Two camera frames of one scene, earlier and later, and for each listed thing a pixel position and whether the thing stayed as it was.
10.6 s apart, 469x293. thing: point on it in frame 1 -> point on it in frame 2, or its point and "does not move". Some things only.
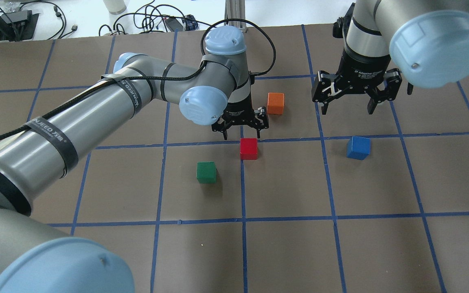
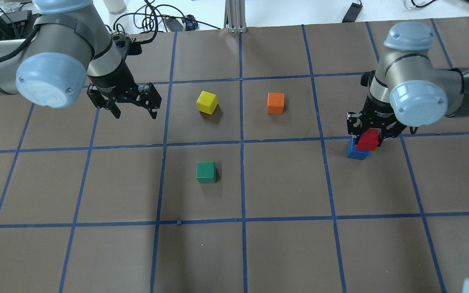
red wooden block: x=248 y=148 -> x=369 y=141
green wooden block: x=206 y=172 does not move
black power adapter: x=173 y=23 does not move
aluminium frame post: x=235 y=9 does not move
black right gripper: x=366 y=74 -> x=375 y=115
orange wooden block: x=275 y=103 does not move
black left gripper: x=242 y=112 -> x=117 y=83
